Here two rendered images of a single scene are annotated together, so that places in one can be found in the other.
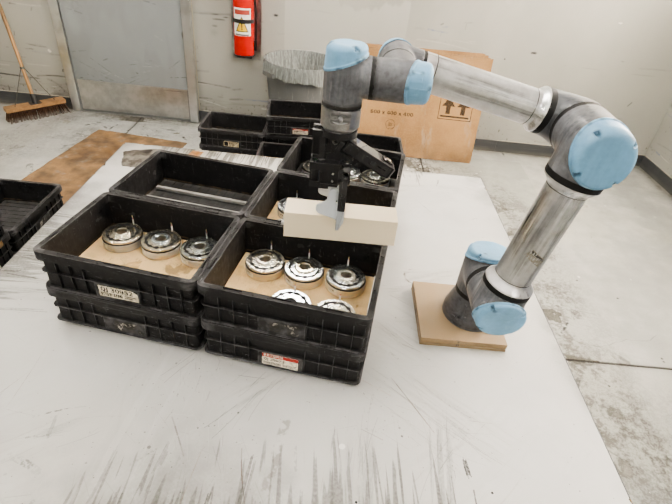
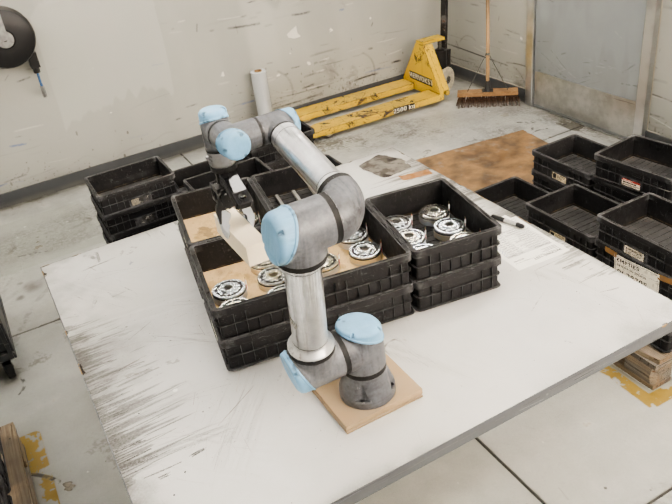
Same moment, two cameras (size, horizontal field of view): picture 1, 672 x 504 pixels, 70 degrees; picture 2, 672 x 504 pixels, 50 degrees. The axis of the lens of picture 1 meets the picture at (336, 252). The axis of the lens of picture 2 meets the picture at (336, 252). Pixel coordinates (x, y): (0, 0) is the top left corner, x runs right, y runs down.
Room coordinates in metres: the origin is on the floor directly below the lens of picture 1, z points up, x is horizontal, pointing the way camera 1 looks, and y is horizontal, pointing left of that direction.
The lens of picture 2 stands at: (0.43, -1.71, 2.05)
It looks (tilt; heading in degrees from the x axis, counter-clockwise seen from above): 31 degrees down; 67
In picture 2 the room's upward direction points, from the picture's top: 8 degrees counter-clockwise
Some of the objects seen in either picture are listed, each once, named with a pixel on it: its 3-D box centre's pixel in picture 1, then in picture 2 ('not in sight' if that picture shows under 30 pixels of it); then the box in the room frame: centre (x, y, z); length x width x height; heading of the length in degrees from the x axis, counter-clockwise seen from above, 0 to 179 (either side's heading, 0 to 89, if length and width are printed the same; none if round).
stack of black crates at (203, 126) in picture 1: (236, 147); (579, 184); (2.84, 0.71, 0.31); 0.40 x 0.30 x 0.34; 92
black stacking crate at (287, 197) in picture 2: (197, 197); (305, 202); (1.26, 0.44, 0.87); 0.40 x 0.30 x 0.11; 82
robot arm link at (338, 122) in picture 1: (340, 117); (220, 156); (0.88, 0.02, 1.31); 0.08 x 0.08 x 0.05
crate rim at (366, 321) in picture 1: (299, 266); (248, 266); (0.91, 0.08, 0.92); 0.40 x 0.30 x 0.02; 82
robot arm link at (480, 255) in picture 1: (485, 269); (358, 342); (1.02, -0.40, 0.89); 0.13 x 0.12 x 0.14; 1
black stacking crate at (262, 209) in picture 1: (324, 221); (343, 253); (1.21, 0.05, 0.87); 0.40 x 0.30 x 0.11; 82
